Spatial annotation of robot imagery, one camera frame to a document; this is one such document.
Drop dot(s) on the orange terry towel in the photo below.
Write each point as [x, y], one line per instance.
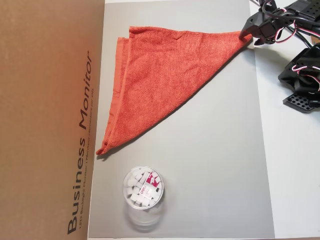
[162, 75]

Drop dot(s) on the grey table mat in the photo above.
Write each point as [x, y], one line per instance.
[200, 150]

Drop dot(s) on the red white label card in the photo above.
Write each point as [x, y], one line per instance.
[150, 186]

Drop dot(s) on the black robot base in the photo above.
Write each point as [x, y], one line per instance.
[297, 102]

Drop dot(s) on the brown cardboard monitor box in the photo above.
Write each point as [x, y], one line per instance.
[37, 100]

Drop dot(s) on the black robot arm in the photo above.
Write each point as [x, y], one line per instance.
[303, 6]

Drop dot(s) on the clear plastic jar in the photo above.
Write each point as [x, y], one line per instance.
[132, 185]

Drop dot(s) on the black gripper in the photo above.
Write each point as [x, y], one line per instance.
[253, 28]

